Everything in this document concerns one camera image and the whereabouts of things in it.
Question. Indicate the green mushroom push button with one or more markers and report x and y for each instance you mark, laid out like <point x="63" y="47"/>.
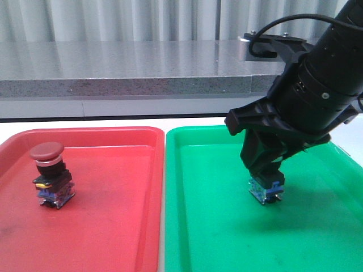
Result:
<point x="266" y="193"/>

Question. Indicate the green plastic tray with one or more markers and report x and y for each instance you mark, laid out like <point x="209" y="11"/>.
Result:
<point x="213" y="223"/>

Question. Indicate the grey stone counter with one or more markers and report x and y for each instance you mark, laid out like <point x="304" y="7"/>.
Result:
<point x="111" y="79"/>

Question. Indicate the red plastic tray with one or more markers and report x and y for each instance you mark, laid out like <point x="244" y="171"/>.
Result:
<point x="113" y="221"/>

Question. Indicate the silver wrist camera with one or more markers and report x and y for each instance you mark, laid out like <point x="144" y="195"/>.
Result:
<point x="285" y="47"/>

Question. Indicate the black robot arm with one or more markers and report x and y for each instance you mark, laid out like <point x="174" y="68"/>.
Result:
<point x="310" y="98"/>

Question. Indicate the red mushroom push button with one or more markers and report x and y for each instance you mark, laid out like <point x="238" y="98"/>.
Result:
<point x="54" y="184"/>

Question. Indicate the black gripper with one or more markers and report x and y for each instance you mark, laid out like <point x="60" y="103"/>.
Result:
<point x="269" y="139"/>

